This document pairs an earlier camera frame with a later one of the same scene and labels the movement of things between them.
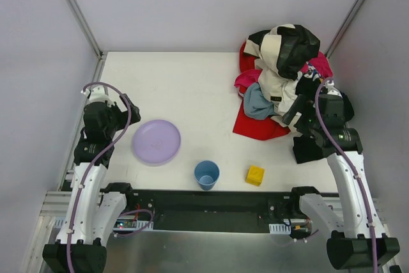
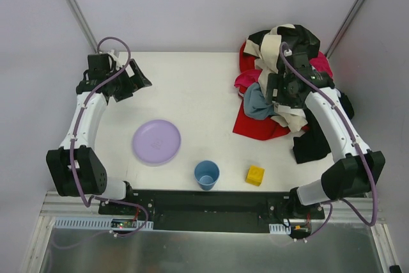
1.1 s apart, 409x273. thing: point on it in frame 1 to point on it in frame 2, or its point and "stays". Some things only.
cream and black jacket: [282, 52] stays
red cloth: [247, 125] stays
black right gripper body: [296, 110] to [273, 87]
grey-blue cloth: [256, 105] stays
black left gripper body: [128, 109] to [128, 78]
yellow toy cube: [255, 175] stays
